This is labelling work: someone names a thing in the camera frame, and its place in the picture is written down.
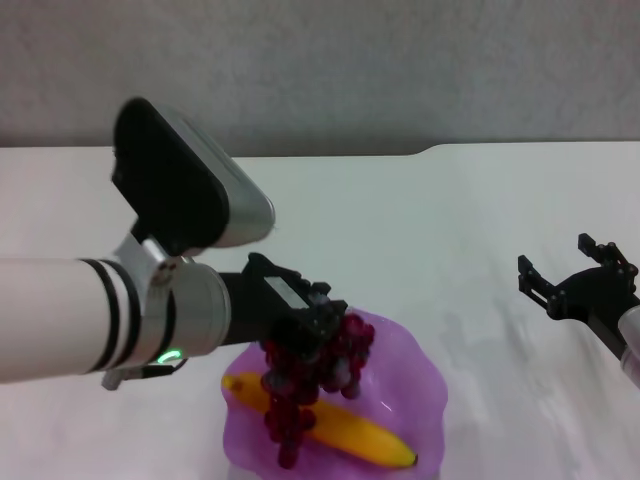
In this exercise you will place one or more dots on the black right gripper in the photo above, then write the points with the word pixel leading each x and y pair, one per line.
pixel 590 295

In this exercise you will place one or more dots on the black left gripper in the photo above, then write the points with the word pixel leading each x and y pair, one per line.
pixel 260 300

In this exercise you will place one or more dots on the dark red grape bunch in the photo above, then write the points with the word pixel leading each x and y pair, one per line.
pixel 320 370

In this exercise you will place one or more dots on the yellow banana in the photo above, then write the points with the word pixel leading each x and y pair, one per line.
pixel 360 430

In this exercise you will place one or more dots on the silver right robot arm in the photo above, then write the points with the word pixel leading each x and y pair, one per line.
pixel 631 345

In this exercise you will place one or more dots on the purple wavy plastic plate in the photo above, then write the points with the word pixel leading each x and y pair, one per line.
pixel 405 380

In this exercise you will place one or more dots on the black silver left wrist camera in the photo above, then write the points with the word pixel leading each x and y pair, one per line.
pixel 180 185

